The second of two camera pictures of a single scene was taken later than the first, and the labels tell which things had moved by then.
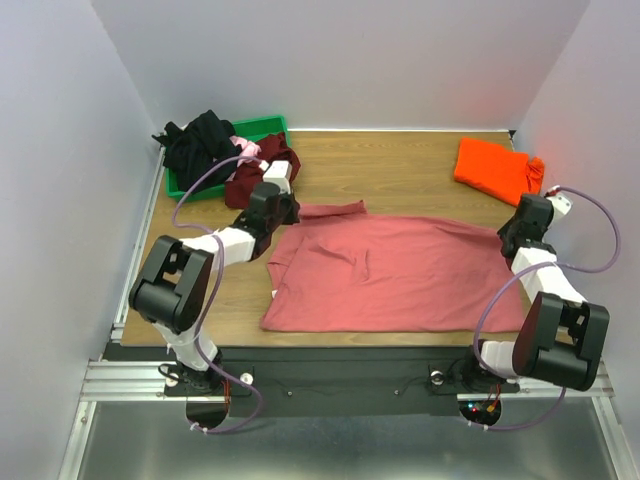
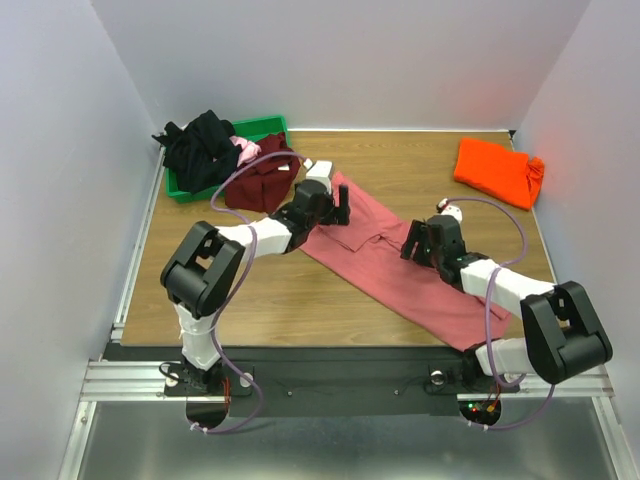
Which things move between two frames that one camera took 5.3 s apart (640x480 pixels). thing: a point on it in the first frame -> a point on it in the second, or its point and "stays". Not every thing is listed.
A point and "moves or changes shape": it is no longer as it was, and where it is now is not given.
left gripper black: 293,208 -> 339,215
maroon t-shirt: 240,185 stays
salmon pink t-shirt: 334,267 moves or changes shape
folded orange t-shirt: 502,173 stays
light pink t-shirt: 249,149 stays
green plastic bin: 254,130 stays
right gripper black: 511,238 -> 424,242
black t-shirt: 196,147 stays
